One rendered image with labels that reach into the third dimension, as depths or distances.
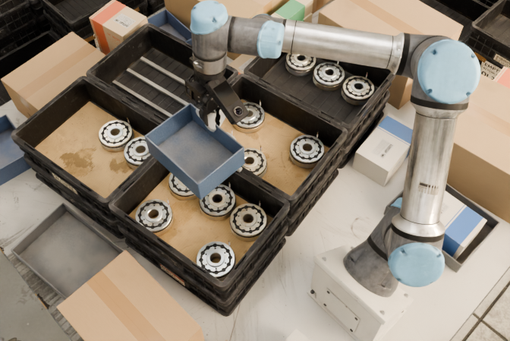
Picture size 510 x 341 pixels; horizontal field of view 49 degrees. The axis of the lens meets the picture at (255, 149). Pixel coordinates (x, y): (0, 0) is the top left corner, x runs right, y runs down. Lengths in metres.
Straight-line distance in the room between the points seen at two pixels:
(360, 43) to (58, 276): 1.07
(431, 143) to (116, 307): 0.86
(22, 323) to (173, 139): 1.30
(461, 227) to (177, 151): 0.83
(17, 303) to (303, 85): 1.48
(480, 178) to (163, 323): 1.00
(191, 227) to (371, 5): 1.03
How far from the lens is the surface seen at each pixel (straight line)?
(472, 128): 1.79
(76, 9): 2.81
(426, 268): 1.29
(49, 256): 1.79
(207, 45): 1.18
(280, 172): 1.67
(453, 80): 1.16
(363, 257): 1.45
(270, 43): 1.15
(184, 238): 1.57
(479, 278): 1.77
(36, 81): 1.99
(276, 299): 1.63
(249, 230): 1.54
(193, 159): 1.41
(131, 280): 1.51
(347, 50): 1.28
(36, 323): 2.51
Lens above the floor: 2.23
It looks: 55 degrees down
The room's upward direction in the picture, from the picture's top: 1 degrees counter-clockwise
